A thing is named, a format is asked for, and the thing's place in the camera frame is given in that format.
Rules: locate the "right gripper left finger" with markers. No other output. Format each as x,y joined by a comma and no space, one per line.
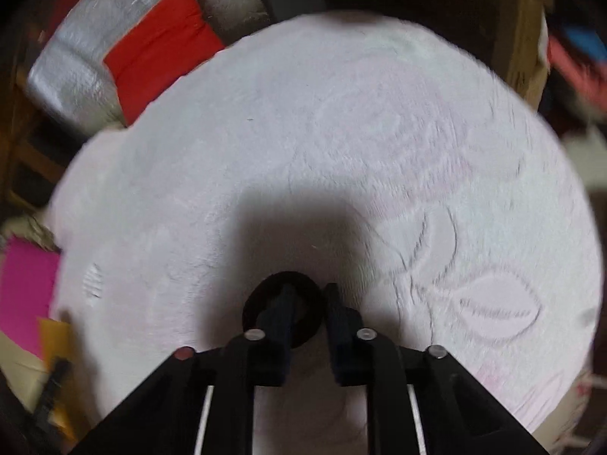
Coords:
198,402

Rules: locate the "magenta cushion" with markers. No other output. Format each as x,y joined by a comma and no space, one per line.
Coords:
28,276

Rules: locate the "red cushion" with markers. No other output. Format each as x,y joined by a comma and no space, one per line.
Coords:
170,41

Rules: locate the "orange cardboard tray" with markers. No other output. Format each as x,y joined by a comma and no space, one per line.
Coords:
60,357

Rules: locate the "black hair scrunchie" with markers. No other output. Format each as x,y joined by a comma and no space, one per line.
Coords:
287,305

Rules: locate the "silver insulation foil sheet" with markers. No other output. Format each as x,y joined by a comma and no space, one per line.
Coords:
69,80

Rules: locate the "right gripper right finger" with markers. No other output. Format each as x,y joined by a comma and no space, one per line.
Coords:
417,402

